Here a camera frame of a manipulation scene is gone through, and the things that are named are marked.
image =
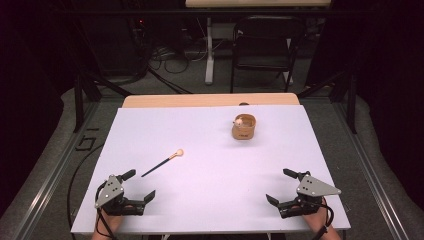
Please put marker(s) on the person's right hand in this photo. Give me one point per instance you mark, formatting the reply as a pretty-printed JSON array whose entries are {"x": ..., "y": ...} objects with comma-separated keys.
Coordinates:
[{"x": 316, "y": 220}]

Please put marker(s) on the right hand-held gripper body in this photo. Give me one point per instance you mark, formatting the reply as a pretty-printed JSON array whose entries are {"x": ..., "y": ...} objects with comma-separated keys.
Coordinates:
[{"x": 311, "y": 188}]

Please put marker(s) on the tan wooden holder cup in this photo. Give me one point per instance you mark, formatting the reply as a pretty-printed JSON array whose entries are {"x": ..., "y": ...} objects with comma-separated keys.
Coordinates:
[{"x": 243, "y": 133}]

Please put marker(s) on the light wooden desk top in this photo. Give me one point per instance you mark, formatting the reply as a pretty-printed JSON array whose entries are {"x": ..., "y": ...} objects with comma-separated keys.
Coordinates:
[{"x": 256, "y": 3}]

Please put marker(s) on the black folding chair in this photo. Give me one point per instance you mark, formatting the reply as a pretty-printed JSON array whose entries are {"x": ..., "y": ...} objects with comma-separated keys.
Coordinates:
[{"x": 266, "y": 50}]

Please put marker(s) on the wooden table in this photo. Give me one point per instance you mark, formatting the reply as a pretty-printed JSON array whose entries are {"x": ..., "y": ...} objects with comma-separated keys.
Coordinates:
[{"x": 186, "y": 100}]

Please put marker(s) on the white table cover board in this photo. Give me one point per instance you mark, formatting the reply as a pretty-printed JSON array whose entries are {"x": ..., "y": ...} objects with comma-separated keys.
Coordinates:
[{"x": 206, "y": 186}]

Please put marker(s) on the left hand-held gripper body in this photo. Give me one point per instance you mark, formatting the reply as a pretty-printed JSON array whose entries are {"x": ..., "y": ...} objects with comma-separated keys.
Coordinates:
[{"x": 110, "y": 193}]

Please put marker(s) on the person's left hand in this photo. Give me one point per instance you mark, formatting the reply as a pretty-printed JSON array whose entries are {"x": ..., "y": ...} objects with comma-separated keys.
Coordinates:
[{"x": 111, "y": 221}]

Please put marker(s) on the white desk leg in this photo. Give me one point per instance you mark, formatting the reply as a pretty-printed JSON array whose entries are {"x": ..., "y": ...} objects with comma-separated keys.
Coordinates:
[{"x": 209, "y": 56}]

